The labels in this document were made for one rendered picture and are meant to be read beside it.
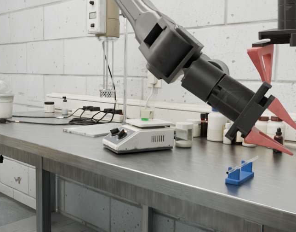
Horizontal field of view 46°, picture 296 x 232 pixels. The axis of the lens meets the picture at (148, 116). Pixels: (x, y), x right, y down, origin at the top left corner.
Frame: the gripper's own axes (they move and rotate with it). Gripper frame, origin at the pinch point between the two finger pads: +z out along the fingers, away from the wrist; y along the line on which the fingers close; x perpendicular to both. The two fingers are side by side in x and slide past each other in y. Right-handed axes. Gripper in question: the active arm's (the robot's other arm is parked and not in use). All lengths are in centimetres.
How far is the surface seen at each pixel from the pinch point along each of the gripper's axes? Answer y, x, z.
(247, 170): 14.2, -28.8, 0.3
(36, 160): 60, -47, -56
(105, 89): 32, -76, -59
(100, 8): 5, -71, -76
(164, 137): 26, -49, -23
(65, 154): 45, -35, -44
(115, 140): 34, -41, -34
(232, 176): 15.8, -21.3, -2.2
